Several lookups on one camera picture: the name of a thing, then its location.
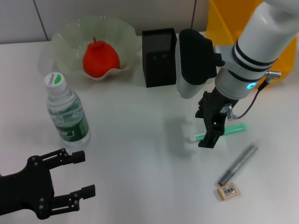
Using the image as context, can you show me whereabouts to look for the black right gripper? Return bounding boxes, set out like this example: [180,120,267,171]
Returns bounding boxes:
[195,87,238,149]

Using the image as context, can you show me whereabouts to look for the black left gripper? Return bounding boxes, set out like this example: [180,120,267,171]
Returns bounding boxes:
[0,148,96,220]

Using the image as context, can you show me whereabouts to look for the green pen with white clip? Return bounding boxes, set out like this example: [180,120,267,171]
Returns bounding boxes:
[186,123,247,143]

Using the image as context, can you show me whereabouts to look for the clear green-label water bottle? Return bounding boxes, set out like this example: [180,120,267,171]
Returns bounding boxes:
[43,71,91,148]

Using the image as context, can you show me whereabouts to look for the orange fruit with stem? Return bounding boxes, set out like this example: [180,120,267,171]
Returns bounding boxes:
[83,36,121,79]

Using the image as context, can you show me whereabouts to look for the grey marker pen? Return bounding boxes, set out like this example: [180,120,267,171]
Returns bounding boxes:
[217,144,259,187]

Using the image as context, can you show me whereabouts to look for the beige eraser with barcode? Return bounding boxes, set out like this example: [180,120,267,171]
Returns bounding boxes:
[214,183,241,201]

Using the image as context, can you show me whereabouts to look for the black mesh pen holder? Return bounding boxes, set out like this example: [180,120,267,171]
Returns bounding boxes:
[142,27,178,88]

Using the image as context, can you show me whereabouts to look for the translucent green wavy fruit plate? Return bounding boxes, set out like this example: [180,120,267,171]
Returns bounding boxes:
[50,15,138,82]

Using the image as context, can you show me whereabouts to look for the yellow plastic storage bin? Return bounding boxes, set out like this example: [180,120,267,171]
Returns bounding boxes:
[205,0,299,81]

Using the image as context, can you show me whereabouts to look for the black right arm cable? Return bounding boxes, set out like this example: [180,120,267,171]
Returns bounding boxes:
[224,70,282,121]

